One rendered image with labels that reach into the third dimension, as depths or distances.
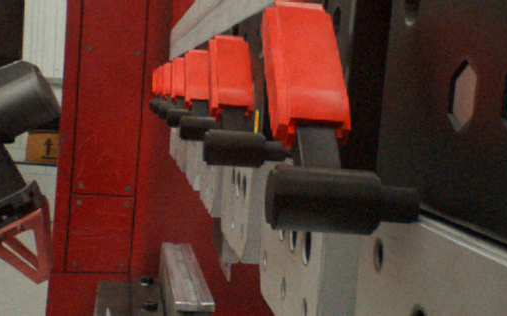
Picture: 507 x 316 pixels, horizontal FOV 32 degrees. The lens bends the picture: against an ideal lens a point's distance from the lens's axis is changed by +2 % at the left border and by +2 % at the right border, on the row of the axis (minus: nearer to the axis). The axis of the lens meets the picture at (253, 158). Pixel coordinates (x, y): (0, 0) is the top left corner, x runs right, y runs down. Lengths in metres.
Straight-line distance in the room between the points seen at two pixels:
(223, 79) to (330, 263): 0.15
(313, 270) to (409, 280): 0.12
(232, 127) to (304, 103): 0.19
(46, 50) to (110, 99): 6.20
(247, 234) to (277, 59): 0.28
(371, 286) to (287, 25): 0.09
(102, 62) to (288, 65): 1.57
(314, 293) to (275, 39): 0.12
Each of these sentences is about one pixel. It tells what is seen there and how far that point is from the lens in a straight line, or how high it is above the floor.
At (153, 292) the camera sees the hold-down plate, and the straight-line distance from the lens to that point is 1.66.
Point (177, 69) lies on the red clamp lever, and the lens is 0.88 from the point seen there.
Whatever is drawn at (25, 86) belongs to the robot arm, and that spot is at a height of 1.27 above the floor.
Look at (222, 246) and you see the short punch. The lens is 0.95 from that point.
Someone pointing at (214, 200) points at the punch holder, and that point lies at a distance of 0.75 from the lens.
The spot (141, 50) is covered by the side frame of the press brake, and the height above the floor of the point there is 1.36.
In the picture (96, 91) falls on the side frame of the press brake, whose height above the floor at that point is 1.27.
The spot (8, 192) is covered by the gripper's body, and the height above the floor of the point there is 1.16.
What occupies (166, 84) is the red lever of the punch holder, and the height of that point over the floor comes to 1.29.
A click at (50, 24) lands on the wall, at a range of 8.02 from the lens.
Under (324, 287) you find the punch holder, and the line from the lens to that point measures 0.35.
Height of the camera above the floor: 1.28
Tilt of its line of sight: 4 degrees down
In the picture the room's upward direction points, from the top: 5 degrees clockwise
